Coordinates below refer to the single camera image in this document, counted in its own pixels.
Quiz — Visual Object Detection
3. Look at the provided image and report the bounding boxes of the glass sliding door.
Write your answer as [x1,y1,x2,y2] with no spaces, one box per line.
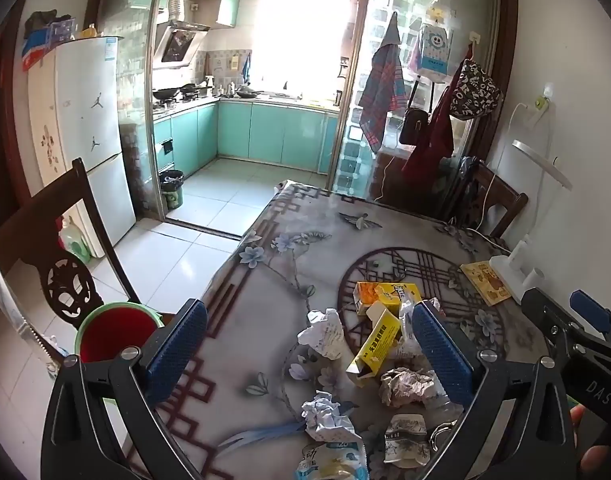
[330,0,506,211]

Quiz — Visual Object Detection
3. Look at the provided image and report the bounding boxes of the red garment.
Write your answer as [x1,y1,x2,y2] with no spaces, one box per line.
[403,85,456,186]

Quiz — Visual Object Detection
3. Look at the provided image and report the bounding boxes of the blue white plastic packet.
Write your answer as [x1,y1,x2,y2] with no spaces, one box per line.
[292,440,370,480]

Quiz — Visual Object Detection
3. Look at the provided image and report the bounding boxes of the blue white paper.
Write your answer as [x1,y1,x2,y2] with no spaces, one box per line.
[301,391,356,443]

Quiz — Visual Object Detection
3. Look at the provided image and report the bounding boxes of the floral tablecloth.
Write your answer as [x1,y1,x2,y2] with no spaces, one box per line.
[125,180,576,480]

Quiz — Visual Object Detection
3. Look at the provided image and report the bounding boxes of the black shoulder bag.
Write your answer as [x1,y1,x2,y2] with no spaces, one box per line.
[399,77,431,146]

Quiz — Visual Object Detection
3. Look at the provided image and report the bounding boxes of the yellow carton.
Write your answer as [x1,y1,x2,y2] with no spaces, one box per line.
[346,305,403,387]

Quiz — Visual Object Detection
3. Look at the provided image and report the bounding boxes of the white printed packet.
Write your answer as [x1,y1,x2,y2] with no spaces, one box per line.
[384,414,432,467]

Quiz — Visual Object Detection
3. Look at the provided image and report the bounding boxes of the black kitchen bin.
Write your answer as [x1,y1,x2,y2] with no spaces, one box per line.
[158,170,185,211]

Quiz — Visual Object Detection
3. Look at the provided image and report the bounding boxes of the plaid cloth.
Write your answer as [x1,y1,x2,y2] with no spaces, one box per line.
[358,11,406,153]

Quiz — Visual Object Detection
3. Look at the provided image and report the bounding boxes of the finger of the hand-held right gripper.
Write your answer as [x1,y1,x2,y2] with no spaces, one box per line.
[521,287,593,361]
[569,289,611,348]

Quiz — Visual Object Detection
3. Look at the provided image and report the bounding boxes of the green detergent bottle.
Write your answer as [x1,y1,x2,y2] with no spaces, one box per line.
[59,217,92,263]

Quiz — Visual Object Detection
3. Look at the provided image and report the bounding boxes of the orange yellow box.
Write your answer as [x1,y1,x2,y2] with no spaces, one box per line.
[354,281,422,317]

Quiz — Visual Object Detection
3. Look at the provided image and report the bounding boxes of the red bucket with green rim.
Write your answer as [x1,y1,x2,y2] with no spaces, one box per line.
[74,301,165,366]

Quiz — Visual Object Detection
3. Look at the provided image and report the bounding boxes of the person's right hand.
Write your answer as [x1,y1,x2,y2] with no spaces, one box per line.
[569,404,611,480]

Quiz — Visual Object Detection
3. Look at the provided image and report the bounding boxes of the teal base cabinets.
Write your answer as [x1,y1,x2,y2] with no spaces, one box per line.
[152,100,339,173]

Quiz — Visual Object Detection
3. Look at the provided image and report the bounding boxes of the grey paper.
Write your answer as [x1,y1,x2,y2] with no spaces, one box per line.
[379,367,439,407]

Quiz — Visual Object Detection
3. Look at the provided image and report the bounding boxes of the white blue smiley bag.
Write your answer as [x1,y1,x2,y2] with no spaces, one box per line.
[416,7,453,83]

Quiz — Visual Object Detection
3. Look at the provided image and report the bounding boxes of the letter print tote bag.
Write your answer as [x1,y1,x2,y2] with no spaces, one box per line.
[449,58,503,121]

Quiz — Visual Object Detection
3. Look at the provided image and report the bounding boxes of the white refrigerator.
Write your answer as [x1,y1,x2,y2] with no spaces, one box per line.
[28,36,137,256]

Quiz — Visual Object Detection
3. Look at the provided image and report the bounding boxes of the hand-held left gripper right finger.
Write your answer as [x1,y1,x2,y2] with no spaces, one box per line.
[412,302,579,480]

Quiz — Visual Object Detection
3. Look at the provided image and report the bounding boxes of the white desk lamp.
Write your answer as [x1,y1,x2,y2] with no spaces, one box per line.
[489,139,573,306]

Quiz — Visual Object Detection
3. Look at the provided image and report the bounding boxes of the blue red box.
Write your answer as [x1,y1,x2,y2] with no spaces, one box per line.
[22,19,78,72]

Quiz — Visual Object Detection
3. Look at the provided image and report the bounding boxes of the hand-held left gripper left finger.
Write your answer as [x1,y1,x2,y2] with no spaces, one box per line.
[41,299,208,480]

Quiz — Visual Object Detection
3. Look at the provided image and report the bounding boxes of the clear plastic wrapper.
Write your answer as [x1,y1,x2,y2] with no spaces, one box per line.
[398,297,442,361]

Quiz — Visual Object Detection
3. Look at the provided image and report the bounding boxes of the carved wooden chair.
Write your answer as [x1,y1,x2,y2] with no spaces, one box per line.
[0,157,176,361]

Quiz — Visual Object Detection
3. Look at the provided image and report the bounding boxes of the dark cloth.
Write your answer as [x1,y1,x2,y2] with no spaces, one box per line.
[24,10,72,36]

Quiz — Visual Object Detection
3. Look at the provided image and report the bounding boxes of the range hood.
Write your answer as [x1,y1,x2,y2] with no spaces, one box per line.
[152,0,211,71]

